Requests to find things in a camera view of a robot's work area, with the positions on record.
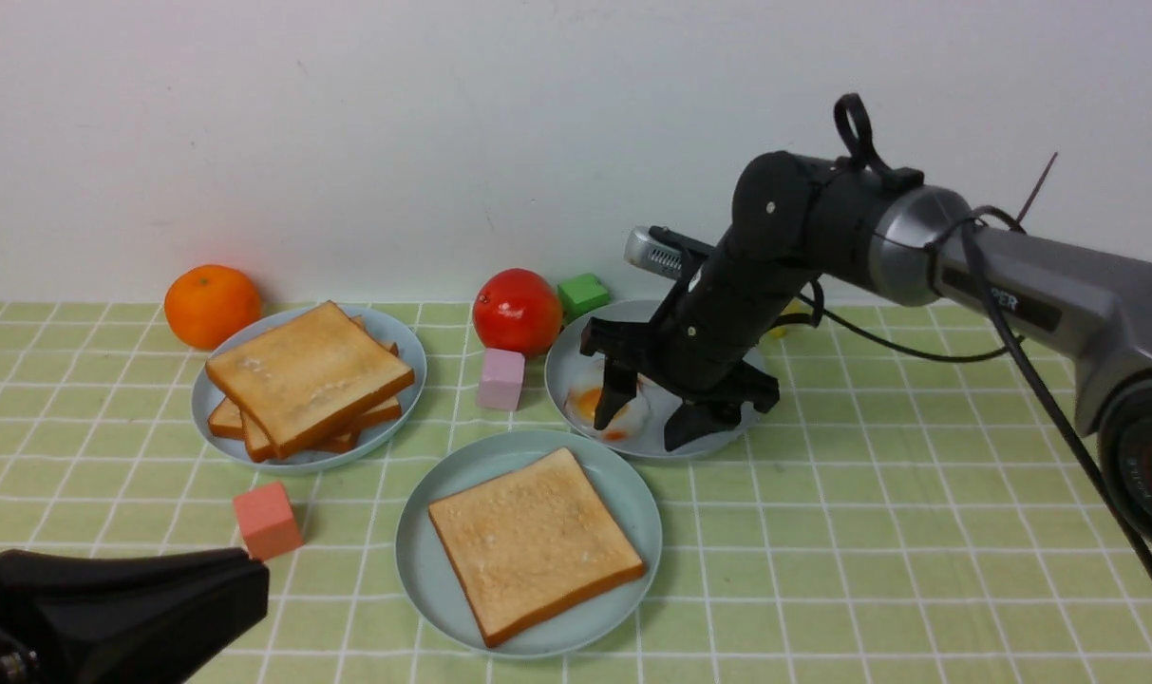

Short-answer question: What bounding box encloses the salmon cube block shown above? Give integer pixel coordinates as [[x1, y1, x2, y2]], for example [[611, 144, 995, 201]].
[[232, 481, 305, 561]]

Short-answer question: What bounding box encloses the orange fruit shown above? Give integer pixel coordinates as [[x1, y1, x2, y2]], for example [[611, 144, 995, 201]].
[[162, 264, 263, 351]]

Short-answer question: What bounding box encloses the fried egg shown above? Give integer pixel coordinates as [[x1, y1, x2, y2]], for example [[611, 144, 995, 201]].
[[563, 381, 652, 444]]

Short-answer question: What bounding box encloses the pink cube block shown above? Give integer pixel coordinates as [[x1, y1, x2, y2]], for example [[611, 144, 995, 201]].
[[476, 348, 526, 412]]

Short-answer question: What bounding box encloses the red tomato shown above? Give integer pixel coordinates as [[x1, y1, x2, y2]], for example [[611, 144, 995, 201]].
[[472, 268, 563, 358]]

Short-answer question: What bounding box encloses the yellow cube block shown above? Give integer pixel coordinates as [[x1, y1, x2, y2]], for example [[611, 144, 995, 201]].
[[765, 301, 811, 339]]

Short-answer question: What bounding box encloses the grey egg plate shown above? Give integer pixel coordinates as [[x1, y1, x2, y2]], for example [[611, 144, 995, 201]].
[[544, 299, 763, 459]]

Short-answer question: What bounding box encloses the right black cable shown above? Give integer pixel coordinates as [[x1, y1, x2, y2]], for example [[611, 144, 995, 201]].
[[794, 204, 1152, 684]]

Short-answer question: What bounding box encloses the teal front plate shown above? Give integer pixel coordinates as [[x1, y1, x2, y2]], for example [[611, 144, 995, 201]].
[[396, 431, 664, 659]]

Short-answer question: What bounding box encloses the green cube block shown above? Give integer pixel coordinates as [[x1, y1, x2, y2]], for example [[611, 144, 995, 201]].
[[558, 273, 612, 324]]

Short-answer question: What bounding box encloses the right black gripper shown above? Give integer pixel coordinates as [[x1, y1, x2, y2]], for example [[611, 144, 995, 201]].
[[579, 317, 781, 453]]

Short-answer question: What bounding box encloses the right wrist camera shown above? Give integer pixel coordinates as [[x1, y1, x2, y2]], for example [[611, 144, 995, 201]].
[[624, 225, 714, 280]]

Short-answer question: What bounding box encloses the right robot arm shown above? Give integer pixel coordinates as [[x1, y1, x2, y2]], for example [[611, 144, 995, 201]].
[[579, 92, 1152, 544]]

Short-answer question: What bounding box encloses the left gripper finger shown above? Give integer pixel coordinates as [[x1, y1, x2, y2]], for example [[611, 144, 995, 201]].
[[0, 548, 271, 683]]

